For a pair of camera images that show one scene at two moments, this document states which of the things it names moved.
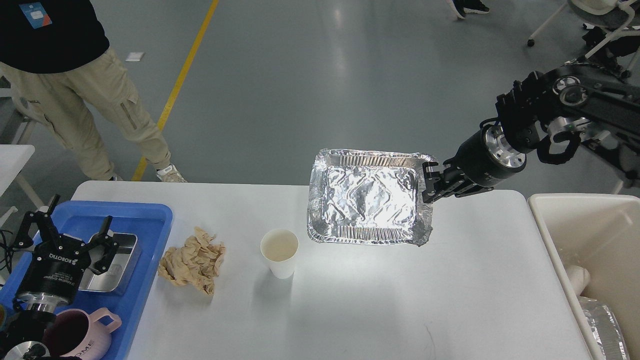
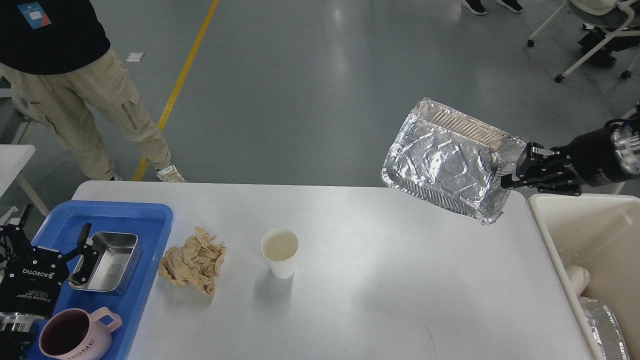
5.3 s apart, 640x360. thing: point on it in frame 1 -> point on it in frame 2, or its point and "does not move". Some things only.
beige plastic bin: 601,233 does not move
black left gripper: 57,264 -> 29,280
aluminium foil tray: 368,197 -> 442,156
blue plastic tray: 150,221 does not move
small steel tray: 117,277 does not move
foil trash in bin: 605,328 does not move
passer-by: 461,7 -> 477,6
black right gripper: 485,160 -> 593,153
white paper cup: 278,248 does not move
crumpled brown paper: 197,262 does not move
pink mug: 76,334 does not move
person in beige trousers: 55,59 does not move
